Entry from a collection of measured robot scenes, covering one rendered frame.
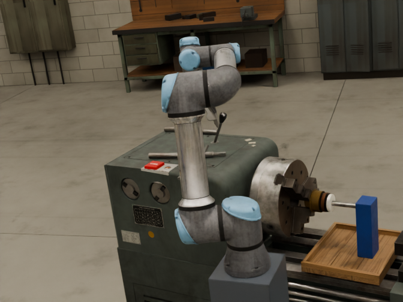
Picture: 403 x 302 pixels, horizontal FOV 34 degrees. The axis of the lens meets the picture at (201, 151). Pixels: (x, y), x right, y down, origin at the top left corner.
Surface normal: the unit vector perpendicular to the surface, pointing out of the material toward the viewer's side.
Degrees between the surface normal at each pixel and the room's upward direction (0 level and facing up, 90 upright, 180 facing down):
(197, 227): 79
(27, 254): 0
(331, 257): 0
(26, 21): 90
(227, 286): 90
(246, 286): 90
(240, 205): 7
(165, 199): 90
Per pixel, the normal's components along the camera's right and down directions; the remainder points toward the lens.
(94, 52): -0.29, 0.35
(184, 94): -0.04, 0.15
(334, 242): -0.11, -0.94
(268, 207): -0.52, 0.19
